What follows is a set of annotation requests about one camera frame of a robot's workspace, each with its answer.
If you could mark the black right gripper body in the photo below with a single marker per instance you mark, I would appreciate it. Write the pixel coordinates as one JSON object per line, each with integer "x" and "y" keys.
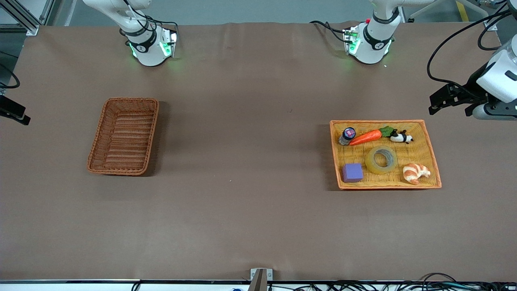
{"x": 11, "y": 109}

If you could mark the yellowish clear tape roll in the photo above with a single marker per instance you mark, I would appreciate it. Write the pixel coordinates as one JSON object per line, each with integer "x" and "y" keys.
{"x": 369, "y": 163}

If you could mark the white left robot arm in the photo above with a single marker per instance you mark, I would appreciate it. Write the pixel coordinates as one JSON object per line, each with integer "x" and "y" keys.
{"x": 369, "y": 44}

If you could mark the orange wicker basket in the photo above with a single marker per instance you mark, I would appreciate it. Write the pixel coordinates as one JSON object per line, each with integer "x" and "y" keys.
{"x": 420, "y": 151}

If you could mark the brown wicker basket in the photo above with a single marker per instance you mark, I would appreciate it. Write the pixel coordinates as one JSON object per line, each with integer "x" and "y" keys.
{"x": 123, "y": 137}

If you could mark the black white panda toy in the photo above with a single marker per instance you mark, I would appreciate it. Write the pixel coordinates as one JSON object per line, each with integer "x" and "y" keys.
{"x": 400, "y": 137}

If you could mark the toy croissant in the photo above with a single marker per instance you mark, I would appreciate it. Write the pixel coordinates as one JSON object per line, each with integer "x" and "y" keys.
{"x": 414, "y": 173}

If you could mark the orange toy carrot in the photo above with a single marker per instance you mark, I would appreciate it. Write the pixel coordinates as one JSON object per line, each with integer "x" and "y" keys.
{"x": 365, "y": 137}

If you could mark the small bottle blue cap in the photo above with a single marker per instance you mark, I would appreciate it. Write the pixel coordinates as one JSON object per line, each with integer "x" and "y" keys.
{"x": 348, "y": 133}

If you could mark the purple cube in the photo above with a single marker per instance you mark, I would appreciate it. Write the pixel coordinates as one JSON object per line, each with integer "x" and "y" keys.
{"x": 352, "y": 173}

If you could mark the brown table cover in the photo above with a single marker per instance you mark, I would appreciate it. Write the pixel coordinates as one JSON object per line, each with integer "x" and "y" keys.
{"x": 242, "y": 202}

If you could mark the metal table edge bracket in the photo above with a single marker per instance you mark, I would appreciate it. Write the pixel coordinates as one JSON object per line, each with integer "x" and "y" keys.
{"x": 260, "y": 279}

